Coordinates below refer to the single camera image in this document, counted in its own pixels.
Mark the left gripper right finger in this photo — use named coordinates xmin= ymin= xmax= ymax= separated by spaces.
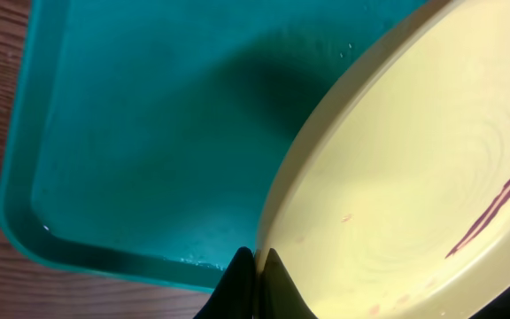
xmin=259 ymin=248 xmax=317 ymax=319

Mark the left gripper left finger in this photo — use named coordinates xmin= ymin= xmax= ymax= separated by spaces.
xmin=194 ymin=247 xmax=255 ymax=319

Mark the yellow plate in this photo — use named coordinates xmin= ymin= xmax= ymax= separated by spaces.
xmin=256 ymin=0 xmax=510 ymax=318

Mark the teal plastic tray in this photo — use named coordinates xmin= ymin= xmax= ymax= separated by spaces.
xmin=0 ymin=0 xmax=423 ymax=292

